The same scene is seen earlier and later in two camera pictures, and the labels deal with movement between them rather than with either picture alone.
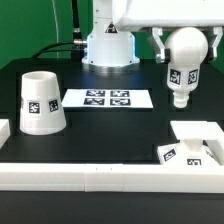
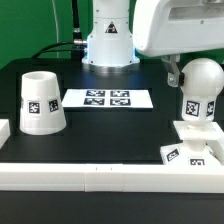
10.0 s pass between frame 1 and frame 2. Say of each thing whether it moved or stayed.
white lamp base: stayed
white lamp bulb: moved
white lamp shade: stayed
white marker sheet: stayed
